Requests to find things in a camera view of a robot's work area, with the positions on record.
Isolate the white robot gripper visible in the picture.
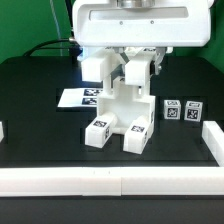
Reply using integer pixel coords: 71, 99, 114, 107
72, 0, 212, 75

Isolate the white chair back frame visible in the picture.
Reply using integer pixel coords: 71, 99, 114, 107
80, 46, 174, 101

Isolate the white chair seat block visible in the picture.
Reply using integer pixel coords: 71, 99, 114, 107
97, 76, 155, 134

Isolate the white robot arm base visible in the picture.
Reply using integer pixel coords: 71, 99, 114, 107
77, 47, 87, 62

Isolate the white tagged cube left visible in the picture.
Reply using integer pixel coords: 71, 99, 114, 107
164, 100, 181, 120

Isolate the white tagged cube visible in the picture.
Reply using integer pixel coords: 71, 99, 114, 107
164, 100, 181, 120
184, 101, 203, 122

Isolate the white tagged cube right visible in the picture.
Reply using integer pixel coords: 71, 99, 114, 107
184, 101, 203, 122

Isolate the white tag sheet plate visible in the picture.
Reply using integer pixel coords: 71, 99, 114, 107
58, 88, 102, 108

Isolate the black cable with connector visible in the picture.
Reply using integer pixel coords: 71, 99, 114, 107
22, 0, 83, 58

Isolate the white right rail barrier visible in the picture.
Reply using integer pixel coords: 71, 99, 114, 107
202, 121, 224, 167

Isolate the white rail barrier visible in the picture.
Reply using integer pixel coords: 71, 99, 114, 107
0, 167, 224, 197
202, 121, 224, 167

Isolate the white front rail barrier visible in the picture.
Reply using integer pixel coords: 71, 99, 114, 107
0, 167, 224, 197

